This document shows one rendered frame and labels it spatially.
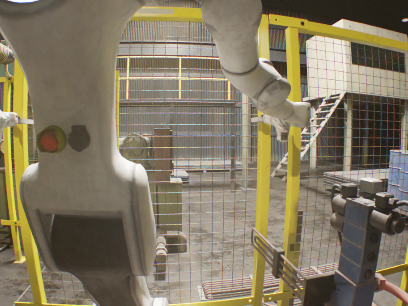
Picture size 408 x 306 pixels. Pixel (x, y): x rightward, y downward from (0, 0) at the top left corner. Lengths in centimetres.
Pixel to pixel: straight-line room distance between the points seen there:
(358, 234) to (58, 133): 56
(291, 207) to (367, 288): 80
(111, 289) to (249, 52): 53
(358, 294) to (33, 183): 64
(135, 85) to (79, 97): 1184
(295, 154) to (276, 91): 75
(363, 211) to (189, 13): 106
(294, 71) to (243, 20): 97
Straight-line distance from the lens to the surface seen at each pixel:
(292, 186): 134
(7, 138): 292
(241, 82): 54
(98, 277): 55
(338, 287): 67
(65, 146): 40
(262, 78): 57
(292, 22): 143
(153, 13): 129
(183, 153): 1201
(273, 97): 61
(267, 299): 153
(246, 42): 45
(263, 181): 127
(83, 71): 35
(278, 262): 78
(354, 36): 163
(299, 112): 85
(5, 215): 356
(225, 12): 38
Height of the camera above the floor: 127
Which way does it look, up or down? 4 degrees down
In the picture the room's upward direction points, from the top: straight up
